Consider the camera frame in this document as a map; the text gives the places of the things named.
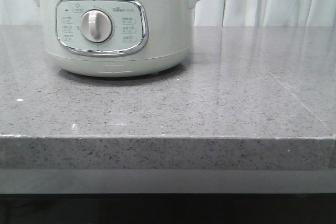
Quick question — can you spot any pale green electric cooking pot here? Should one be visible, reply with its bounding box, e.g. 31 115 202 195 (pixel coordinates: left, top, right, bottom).
34 0 201 77

